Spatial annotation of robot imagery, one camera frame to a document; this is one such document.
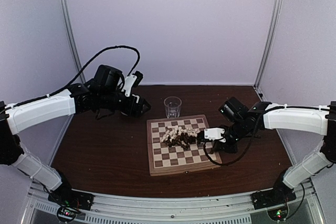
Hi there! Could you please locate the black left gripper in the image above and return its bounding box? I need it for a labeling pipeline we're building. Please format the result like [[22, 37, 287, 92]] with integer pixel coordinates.
[[99, 89, 151, 118]]

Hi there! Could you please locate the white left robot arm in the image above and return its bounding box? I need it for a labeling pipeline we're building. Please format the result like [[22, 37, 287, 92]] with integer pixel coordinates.
[[1, 65, 151, 205]]

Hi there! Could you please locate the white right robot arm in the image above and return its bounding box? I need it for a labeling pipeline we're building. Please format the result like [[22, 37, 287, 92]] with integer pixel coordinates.
[[205, 97, 335, 204]]

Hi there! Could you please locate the pile of dark chess pieces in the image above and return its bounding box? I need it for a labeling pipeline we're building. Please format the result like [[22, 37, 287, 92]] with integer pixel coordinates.
[[163, 135, 197, 151]]

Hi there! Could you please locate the wooden chess board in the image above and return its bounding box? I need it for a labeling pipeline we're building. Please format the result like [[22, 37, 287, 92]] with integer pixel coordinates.
[[146, 114, 222, 176]]

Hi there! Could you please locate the clear drinking glass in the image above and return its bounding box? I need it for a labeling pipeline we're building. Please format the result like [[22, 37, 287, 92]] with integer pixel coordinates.
[[164, 97, 182, 118]]

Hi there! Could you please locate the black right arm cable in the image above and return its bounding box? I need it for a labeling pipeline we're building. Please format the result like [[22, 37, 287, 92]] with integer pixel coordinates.
[[202, 129, 260, 167]]

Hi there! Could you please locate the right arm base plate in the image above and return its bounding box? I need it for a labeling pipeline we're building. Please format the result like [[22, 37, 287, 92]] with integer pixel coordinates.
[[251, 189, 297, 210]]

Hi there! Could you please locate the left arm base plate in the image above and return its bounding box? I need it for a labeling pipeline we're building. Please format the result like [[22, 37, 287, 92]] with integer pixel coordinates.
[[48, 191, 94, 210]]

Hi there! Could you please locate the aluminium front rail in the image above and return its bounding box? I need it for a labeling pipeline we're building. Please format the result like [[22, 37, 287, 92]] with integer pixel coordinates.
[[18, 180, 326, 223]]

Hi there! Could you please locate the aluminium frame post right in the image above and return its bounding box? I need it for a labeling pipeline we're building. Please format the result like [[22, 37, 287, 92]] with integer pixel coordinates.
[[254, 0, 283, 92]]

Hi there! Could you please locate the aluminium frame post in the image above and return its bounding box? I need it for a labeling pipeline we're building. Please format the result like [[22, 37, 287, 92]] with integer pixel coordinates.
[[254, 0, 283, 92], [60, 0, 82, 72]]

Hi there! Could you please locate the aluminium frame post left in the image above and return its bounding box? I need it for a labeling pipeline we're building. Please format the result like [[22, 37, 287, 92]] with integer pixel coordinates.
[[60, 0, 82, 72]]

